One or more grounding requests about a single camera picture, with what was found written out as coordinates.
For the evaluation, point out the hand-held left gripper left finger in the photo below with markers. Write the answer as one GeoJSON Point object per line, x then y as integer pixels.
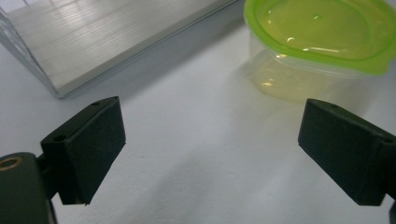
{"type": "Point", "coordinates": [90, 149]}

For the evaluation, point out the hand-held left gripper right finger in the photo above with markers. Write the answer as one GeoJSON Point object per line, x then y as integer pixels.
{"type": "Point", "coordinates": [348, 149]}

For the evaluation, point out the round container with green lid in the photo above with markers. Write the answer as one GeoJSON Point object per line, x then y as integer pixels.
{"type": "Point", "coordinates": [311, 34]}

